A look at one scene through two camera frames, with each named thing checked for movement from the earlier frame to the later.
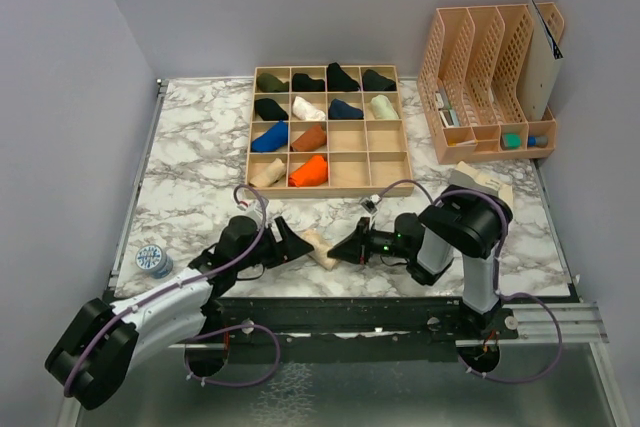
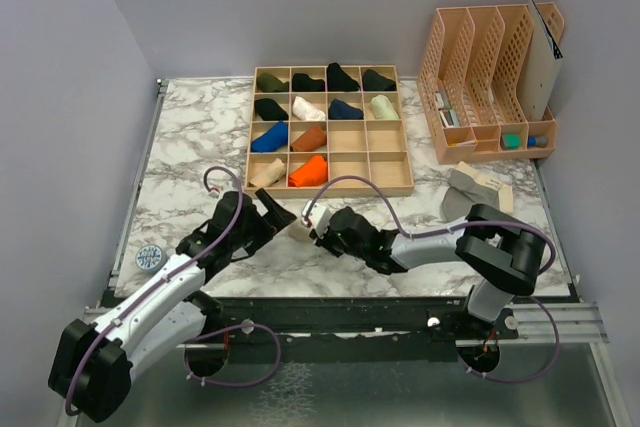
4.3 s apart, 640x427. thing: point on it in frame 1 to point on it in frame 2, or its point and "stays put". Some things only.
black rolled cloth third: x=338 y=80 stays put
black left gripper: x=290 y=247 to x=278 y=215
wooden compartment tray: x=327 y=131 stays put
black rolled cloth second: x=301 y=82 stays put
